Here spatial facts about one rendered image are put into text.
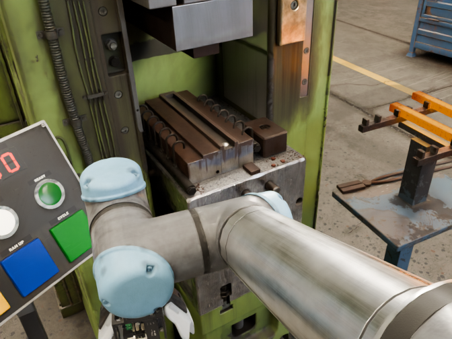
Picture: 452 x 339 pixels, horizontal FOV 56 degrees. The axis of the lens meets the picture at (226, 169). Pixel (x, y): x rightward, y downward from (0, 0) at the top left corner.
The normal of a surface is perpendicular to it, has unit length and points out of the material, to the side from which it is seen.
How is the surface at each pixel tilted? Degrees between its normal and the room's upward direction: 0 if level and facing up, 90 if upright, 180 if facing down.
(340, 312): 56
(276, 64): 90
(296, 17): 90
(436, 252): 0
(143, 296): 90
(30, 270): 60
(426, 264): 0
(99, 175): 0
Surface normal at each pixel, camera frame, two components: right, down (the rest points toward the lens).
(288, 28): 0.50, 0.46
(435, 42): -0.84, 0.31
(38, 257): 0.69, -0.17
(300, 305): -0.93, -0.22
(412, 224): -0.04, -0.84
